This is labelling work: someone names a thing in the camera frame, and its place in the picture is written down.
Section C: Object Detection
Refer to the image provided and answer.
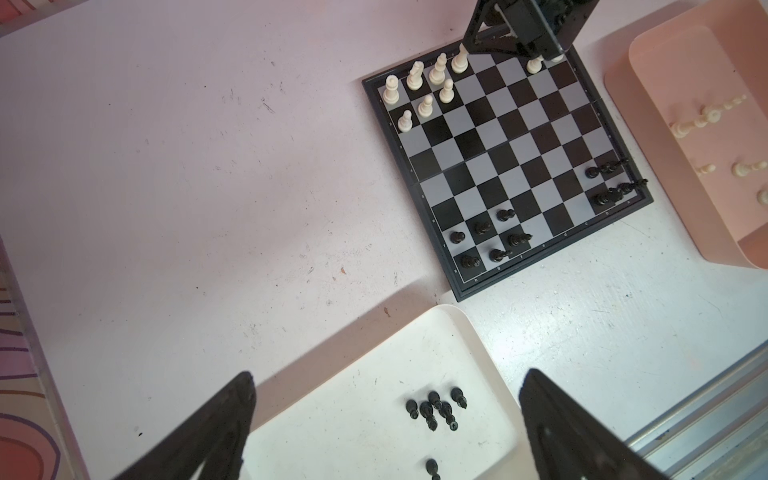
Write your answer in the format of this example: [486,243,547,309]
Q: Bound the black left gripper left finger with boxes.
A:
[118,371,257,479]

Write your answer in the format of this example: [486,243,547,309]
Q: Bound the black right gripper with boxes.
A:
[462,0,598,60]

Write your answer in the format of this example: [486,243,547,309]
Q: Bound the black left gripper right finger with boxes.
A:
[519,369,667,480]

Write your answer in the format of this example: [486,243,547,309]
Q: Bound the white chess knight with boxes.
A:
[406,61,424,91]

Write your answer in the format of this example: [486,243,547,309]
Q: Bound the black chess pieces in tray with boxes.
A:
[404,386,469,480]

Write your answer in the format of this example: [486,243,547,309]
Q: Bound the white chess rook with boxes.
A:
[382,75,400,105]

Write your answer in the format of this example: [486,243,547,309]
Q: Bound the white chess pawn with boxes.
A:
[397,110,413,133]

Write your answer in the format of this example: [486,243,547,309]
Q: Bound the black and grey chessboard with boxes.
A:
[362,50,652,301]

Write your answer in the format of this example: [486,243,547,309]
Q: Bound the white plastic tray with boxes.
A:
[241,305,537,479]

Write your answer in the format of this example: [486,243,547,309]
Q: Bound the pink plastic tray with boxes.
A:
[604,1,767,269]

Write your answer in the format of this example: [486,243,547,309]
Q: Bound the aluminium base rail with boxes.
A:
[626,343,767,479]

